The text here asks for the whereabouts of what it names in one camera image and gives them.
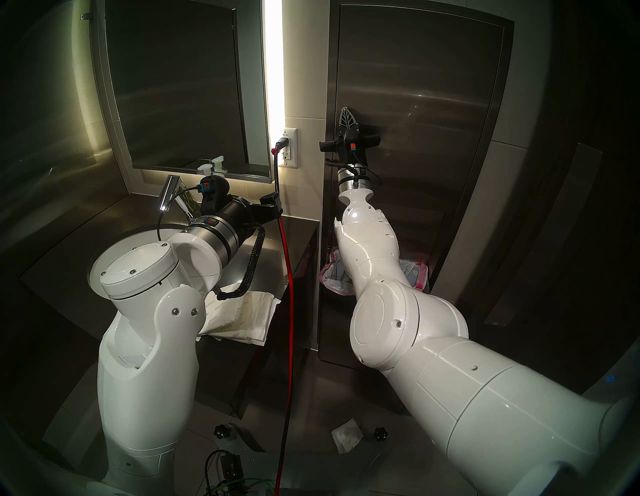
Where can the white round sink basin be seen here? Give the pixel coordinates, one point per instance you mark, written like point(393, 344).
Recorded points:
point(150, 235)

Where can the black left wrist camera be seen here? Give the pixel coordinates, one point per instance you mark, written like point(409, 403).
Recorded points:
point(269, 198)

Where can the framed wall mirror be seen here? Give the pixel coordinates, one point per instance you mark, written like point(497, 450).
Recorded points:
point(170, 90)

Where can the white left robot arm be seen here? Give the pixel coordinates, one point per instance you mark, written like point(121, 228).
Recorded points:
point(145, 380)

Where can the black star knob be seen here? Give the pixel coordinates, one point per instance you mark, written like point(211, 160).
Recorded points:
point(221, 432)
point(380, 434)

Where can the stainless waste bin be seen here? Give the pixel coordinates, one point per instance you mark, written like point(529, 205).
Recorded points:
point(330, 330)

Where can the vertical wall light strip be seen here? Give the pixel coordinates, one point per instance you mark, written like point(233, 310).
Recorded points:
point(274, 60)

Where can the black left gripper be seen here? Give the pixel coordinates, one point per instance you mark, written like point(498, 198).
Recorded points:
point(247, 212)

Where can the plain folded paper towel stack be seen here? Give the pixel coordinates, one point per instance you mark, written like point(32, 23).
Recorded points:
point(262, 317)

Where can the wrapped printed paper towel pack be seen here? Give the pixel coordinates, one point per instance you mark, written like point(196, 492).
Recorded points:
point(225, 315)

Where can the crumpled white paper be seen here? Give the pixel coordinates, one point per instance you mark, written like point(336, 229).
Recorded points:
point(346, 436)

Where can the black electronics box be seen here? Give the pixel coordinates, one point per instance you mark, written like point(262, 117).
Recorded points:
point(232, 470)

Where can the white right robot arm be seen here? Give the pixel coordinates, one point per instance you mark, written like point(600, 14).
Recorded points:
point(370, 250)

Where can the stainless steel wall panel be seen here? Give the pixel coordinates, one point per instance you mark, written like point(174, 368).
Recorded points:
point(333, 60)

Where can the stainless towel dispenser door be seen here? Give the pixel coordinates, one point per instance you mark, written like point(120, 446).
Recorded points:
point(425, 75)

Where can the chrome sink faucet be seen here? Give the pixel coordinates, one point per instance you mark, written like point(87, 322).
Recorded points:
point(169, 192)

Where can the dark vanity counter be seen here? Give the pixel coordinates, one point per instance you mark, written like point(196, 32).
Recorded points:
point(55, 270)

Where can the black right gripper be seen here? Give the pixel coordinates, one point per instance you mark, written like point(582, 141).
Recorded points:
point(345, 145)

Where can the white wall outlet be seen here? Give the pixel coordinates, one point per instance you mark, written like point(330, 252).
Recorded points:
point(291, 155)

